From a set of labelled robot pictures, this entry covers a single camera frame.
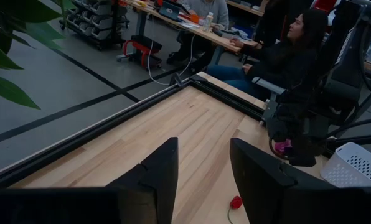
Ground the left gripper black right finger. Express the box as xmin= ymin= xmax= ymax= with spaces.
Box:
xmin=229 ymin=138 xmax=298 ymax=224

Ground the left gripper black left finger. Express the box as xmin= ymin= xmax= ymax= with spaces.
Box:
xmin=106 ymin=136 xmax=179 ymax=224

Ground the magenta toy fruit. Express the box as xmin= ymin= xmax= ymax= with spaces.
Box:
xmin=274 ymin=139 xmax=293 ymax=155

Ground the red toy cherry with stem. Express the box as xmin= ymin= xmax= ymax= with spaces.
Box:
xmin=227 ymin=195 xmax=243 ymax=224

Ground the white perforated plastic basket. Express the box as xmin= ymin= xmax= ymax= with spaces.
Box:
xmin=319 ymin=141 xmax=371 ymax=189

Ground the grey office chair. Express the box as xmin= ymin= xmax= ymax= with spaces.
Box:
xmin=251 ymin=77 xmax=286 ymax=96

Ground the person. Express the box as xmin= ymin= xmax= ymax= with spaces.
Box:
xmin=166 ymin=0 xmax=230 ymax=66
xmin=206 ymin=8 xmax=329 ymax=100

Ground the red and black stool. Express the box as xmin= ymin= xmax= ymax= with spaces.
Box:
xmin=116 ymin=34 xmax=163 ymax=70

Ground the long wooden desk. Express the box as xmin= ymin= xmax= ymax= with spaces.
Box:
xmin=123 ymin=0 xmax=258 ymax=66

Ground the clear plastic bottle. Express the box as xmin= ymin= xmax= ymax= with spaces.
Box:
xmin=202 ymin=11 xmax=214 ymax=33

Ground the blue tablet screen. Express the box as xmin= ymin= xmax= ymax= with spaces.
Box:
xmin=158 ymin=1 xmax=182 ymax=22

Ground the black cart with grey bins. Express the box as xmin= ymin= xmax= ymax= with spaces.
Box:
xmin=59 ymin=0 xmax=130 ymax=51

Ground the green potted plant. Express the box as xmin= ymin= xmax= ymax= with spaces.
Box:
xmin=0 ymin=0 xmax=77 ymax=110

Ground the black corner bracket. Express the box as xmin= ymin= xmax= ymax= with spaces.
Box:
xmin=169 ymin=72 xmax=185 ymax=88

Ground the white cable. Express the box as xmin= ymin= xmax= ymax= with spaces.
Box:
xmin=146 ymin=12 xmax=195 ymax=86

